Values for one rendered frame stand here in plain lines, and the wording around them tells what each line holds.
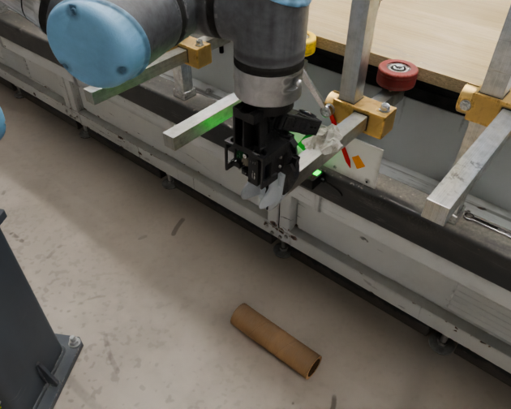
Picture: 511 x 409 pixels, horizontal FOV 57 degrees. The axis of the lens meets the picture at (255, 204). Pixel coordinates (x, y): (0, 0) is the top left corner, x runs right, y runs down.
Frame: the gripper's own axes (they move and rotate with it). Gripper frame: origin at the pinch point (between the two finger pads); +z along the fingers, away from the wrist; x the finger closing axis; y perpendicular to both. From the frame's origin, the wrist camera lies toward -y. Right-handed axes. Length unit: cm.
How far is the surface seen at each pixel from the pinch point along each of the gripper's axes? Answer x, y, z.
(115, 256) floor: -82, -13, 83
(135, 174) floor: -116, -50, 82
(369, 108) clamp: 0.6, -29.2, -5.2
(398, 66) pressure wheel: -0.2, -40.9, -9.5
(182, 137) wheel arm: -23.6, -2.2, -1.1
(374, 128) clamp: 3.0, -28.0, -2.2
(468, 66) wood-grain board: 10, -53, -9
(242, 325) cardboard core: -22, -18, 76
